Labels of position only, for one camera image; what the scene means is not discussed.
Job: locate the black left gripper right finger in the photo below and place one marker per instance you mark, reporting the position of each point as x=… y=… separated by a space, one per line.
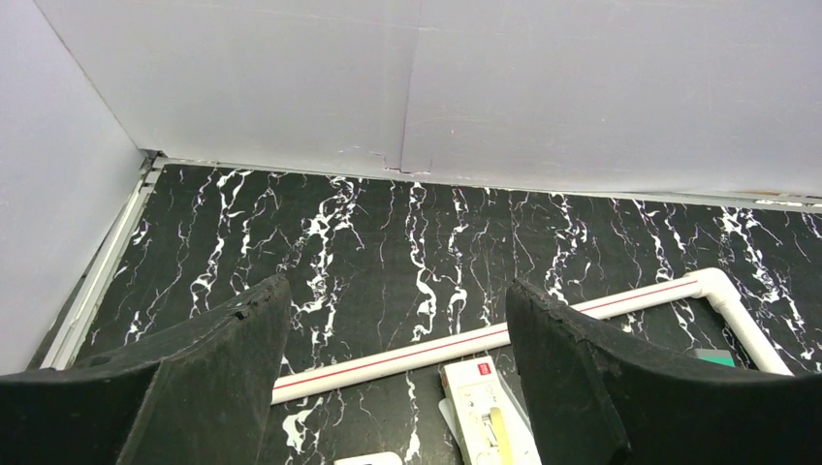
x=597 y=395

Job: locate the light blue tape roll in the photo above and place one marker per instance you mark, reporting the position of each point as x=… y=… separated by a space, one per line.
x=377 y=458

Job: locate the aluminium rail frame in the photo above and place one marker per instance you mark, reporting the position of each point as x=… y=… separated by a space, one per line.
x=60 y=347

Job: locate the clear plastic bag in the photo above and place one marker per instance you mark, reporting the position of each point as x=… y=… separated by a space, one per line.
x=448 y=412

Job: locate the small cardboard box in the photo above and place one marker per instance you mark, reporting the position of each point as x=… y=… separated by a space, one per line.
x=485 y=419

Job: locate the white PVC pipe frame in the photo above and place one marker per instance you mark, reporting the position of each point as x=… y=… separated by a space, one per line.
x=712 y=284

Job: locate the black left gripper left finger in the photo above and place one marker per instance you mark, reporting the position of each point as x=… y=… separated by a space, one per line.
x=198 y=392

